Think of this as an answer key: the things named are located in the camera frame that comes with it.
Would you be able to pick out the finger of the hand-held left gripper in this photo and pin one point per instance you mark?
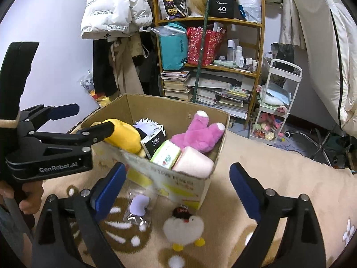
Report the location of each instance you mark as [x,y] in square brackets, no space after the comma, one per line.
[97,132]
[64,110]

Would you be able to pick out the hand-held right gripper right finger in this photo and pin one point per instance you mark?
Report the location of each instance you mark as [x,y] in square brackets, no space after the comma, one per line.
[245,192]

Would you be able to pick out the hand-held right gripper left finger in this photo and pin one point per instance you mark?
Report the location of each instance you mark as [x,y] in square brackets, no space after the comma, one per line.
[108,189]

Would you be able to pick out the yellow plush toy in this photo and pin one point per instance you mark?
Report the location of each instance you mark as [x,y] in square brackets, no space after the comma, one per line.
[125,136]

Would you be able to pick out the purple puff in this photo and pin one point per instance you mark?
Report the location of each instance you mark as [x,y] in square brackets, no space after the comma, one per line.
[139,205]

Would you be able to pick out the white-haired plush doll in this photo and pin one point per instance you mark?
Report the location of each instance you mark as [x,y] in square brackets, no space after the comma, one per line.
[147,127]

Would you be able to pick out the black tissue pack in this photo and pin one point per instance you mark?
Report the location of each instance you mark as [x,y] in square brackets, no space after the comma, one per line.
[153,145]

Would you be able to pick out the pink swirl roll plush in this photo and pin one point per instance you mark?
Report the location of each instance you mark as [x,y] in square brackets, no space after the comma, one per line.
[192,162]

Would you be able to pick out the green tissue pack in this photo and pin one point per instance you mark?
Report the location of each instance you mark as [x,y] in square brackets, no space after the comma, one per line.
[166,155]

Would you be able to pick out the printed cardboard box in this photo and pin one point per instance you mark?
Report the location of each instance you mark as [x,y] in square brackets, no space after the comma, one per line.
[178,184]

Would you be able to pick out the white chick plush toy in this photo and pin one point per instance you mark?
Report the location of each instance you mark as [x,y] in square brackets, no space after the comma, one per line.
[182,229]

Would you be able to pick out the pink rabbit plush toy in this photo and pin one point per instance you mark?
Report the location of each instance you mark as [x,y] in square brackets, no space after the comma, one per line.
[198,136]

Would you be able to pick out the person's left hand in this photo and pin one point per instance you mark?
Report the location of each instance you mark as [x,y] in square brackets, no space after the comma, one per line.
[30,204]

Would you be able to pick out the plastic bag of toys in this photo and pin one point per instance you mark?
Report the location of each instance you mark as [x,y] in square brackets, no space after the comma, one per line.
[89,85]

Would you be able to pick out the beige printed rug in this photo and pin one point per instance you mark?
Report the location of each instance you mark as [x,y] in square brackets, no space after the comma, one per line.
[279,167]

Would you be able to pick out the black hanging garment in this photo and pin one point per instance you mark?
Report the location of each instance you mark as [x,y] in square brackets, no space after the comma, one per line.
[103,69]

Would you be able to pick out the beige coat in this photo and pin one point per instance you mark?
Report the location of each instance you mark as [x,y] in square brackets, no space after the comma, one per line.
[125,69]

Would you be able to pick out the pile of small toys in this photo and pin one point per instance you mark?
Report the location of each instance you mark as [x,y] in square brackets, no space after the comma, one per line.
[265,125]

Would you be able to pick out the dark hanging clothes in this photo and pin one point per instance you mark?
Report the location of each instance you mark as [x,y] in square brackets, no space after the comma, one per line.
[150,72]

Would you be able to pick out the stack of books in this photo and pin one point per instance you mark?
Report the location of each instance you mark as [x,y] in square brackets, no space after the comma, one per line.
[174,85]

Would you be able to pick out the pile of papers and booklets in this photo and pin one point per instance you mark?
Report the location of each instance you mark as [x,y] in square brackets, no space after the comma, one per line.
[223,97]

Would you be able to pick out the light blue cloth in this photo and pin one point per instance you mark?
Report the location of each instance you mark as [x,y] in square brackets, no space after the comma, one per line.
[279,96]

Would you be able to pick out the teal shopping bag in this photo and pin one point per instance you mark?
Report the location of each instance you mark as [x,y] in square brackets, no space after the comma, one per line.
[173,50]

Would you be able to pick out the white puffer jacket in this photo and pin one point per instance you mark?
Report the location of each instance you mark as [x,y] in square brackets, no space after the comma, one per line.
[111,5]

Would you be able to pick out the white utility cart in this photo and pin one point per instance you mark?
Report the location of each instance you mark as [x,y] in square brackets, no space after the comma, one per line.
[286,73]

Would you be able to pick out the green pole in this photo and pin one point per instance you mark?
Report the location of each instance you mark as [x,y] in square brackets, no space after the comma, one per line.
[201,47]

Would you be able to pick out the group of cosmetic bottles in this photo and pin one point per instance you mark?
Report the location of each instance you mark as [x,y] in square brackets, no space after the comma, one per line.
[238,55]

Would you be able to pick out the red gift bag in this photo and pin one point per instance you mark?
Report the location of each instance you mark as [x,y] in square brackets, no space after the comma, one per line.
[206,47]

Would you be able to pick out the wooden shelf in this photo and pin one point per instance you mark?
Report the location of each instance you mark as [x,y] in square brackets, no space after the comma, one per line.
[178,19]

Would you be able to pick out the black bag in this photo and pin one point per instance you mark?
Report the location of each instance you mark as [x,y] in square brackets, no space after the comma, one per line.
[283,55]

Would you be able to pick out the blonde wig head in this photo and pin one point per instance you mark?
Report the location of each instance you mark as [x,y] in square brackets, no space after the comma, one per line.
[195,0]

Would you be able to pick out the black cosmetics box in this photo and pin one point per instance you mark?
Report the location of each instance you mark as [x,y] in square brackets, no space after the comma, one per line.
[221,8]

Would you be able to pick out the cream curtain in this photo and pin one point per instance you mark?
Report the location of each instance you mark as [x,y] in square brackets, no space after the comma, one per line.
[291,19]

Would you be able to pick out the clear plastic bag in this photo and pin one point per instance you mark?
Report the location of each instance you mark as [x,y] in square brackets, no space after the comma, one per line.
[248,0]

